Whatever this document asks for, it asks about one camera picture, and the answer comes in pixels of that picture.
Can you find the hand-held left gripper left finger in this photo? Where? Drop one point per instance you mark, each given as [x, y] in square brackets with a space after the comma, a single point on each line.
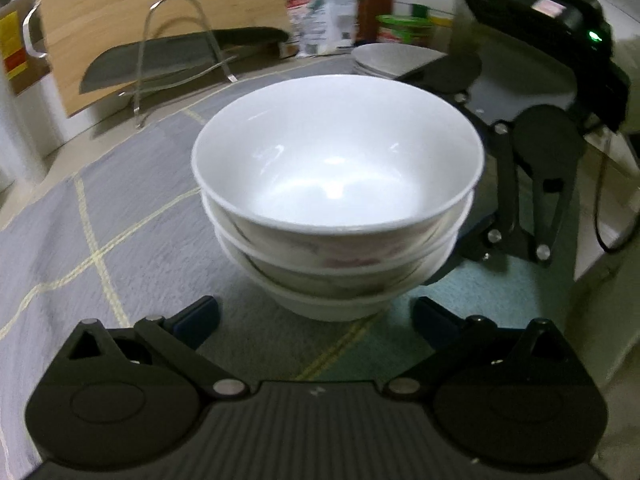
[197, 320]

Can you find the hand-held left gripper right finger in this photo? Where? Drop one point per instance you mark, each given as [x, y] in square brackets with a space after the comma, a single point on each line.
[435, 320]

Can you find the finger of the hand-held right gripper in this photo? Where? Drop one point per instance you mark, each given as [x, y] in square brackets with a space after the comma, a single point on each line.
[467, 103]
[506, 185]

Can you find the white floral bowl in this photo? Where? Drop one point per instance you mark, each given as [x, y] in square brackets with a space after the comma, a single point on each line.
[300, 265]
[335, 155]
[325, 307]

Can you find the green lid plastic tub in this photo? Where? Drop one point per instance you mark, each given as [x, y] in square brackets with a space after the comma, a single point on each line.
[404, 27]

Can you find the grey checked mat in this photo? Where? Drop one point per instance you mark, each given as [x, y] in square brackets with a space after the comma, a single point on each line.
[125, 220]

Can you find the white printed plastic bag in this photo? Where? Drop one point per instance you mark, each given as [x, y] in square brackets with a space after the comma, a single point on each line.
[320, 15]

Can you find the steel cleaver knife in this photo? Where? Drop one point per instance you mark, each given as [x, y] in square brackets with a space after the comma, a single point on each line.
[170, 55]

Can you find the yellow label oil bottle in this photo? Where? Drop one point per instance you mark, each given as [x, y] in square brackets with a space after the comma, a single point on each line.
[12, 45]

